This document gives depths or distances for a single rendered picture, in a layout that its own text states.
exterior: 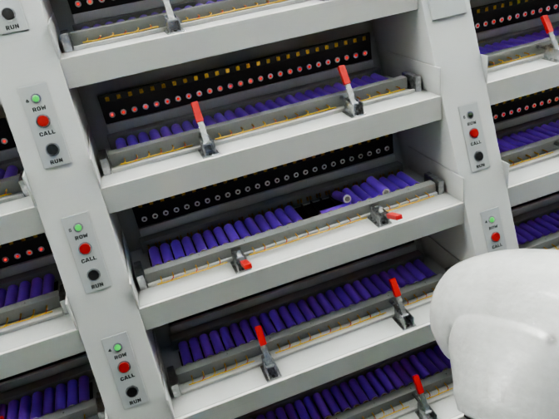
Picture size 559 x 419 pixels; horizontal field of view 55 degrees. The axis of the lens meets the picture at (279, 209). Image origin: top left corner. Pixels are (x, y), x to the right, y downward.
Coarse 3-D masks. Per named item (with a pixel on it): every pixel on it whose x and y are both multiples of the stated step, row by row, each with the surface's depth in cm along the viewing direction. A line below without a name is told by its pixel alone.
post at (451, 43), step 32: (384, 32) 108; (416, 32) 97; (448, 32) 94; (384, 64) 111; (448, 64) 95; (480, 64) 96; (448, 96) 95; (480, 96) 97; (416, 128) 107; (448, 128) 96; (448, 160) 99; (480, 192) 99; (480, 224) 99; (512, 224) 101
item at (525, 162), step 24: (528, 96) 118; (552, 96) 120; (504, 120) 118; (528, 120) 120; (552, 120) 119; (504, 144) 113; (528, 144) 110; (552, 144) 110; (504, 168) 99; (528, 168) 106; (552, 168) 104; (528, 192) 102; (552, 192) 104
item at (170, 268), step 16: (400, 192) 100; (416, 192) 100; (432, 192) 102; (352, 208) 98; (368, 208) 98; (288, 224) 96; (304, 224) 95; (320, 224) 96; (240, 240) 94; (256, 240) 93; (272, 240) 94; (192, 256) 91; (208, 256) 91; (224, 256) 92; (144, 272) 89; (160, 272) 89; (176, 272) 90
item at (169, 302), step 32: (384, 160) 112; (416, 160) 110; (288, 192) 107; (448, 192) 101; (160, 224) 101; (352, 224) 97; (416, 224) 96; (448, 224) 99; (128, 256) 94; (256, 256) 93; (288, 256) 91; (320, 256) 92; (352, 256) 94; (160, 288) 89; (192, 288) 87; (224, 288) 88; (256, 288) 90; (160, 320) 87
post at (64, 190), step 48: (48, 0) 94; (0, 48) 77; (48, 48) 78; (0, 96) 77; (48, 192) 80; (96, 192) 82; (48, 240) 80; (96, 336) 83; (144, 336) 85; (144, 384) 86
